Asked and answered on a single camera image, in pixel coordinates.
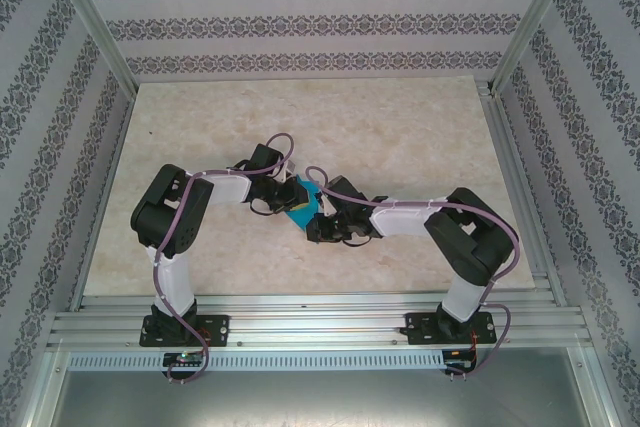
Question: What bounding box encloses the aluminium side rail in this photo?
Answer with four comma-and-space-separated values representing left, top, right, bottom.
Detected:
474, 74, 569, 308
69, 91, 136, 311

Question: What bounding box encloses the blue square paper sheet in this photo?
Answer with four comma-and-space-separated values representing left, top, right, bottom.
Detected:
284, 174, 326, 229

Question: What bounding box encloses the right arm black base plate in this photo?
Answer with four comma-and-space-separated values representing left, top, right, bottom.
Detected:
404, 311, 499, 347

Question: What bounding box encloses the aluminium frame post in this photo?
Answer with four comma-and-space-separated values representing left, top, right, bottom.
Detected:
42, 0, 139, 93
489, 0, 584, 96

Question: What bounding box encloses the grey sheet metal panel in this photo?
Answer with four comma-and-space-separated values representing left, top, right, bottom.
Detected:
19, 349, 621, 427

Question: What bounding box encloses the long aluminium mounting rail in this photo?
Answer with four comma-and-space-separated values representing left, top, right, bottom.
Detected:
47, 294, 594, 351

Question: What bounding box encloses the slotted grey cable duct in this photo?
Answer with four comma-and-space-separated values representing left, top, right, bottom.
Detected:
67, 350, 446, 372

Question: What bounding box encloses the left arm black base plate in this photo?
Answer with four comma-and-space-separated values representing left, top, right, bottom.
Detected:
139, 314, 231, 348

